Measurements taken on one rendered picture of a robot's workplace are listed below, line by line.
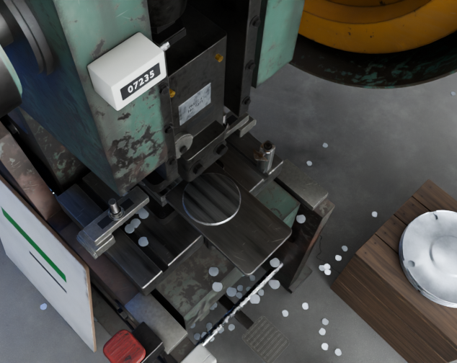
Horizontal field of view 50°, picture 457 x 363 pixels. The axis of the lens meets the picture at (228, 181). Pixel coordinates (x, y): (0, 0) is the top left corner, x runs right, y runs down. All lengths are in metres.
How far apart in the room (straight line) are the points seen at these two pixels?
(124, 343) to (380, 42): 0.72
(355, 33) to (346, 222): 1.09
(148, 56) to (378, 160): 1.68
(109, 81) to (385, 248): 1.18
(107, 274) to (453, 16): 0.86
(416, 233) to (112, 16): 1.24
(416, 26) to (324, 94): 1.40
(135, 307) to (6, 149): 0.44
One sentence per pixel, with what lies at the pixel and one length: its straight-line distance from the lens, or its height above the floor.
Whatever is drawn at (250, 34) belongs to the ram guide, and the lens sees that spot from 0.75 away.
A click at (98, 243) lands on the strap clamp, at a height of 0.74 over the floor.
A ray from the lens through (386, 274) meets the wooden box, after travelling 1.52.
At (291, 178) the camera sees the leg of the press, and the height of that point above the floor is 0.64.
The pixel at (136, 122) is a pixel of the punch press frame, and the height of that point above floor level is 1.20.
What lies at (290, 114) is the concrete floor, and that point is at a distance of 2.17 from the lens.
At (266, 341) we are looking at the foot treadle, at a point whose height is 0.16.
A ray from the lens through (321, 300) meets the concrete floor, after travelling 1.82.
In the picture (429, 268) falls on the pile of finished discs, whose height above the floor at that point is 0.38.
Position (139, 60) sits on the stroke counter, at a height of 1.33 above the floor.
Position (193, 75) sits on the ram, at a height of 1.14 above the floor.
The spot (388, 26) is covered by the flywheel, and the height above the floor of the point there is 1.11.
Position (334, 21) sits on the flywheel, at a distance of 0.99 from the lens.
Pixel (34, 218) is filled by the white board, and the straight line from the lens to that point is 1.33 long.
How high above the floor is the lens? 1.71
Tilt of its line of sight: 61 degrees down
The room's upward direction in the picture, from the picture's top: 4 degrees clockwise
